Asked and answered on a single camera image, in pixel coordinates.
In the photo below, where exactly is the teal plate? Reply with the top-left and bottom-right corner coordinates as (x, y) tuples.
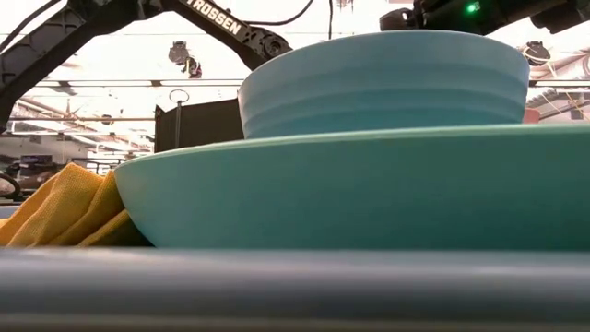
(113, 124), (590, 253)

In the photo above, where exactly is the blue bowl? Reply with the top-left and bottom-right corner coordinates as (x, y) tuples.
(237, 29), (532, 140)

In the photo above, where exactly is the blue plastic tray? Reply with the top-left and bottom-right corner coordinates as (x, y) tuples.
(0, 205), (590, 332)

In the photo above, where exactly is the yellow cloth napkin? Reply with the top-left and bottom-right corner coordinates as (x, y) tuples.
(0, 161), (152, 249)

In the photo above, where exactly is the black partition screen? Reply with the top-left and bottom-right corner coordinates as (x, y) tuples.
(153, 97), (246, 154)

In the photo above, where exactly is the background computer monitor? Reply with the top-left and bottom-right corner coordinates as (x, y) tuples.
(19, 154), (54, 166)

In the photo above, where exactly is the black pole with ring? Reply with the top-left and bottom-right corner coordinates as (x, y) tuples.
(168, 89), (191, 150)

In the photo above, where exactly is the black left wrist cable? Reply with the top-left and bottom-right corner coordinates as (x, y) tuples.
(242, 0), (317, 28)

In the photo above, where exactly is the long ceiling light rail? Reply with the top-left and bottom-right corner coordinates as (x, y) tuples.
(31, 78), (590, 89)

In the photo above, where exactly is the black background workstation frame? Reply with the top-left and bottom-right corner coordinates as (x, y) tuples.
(85, 158), (126, 175)

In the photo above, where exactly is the white ceiling duct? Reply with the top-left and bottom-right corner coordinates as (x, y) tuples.
(525, 86), (590, 122)

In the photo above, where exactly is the ceiling cable reel yellow cord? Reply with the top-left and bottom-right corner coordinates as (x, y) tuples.
(518, 40), (566, 68)

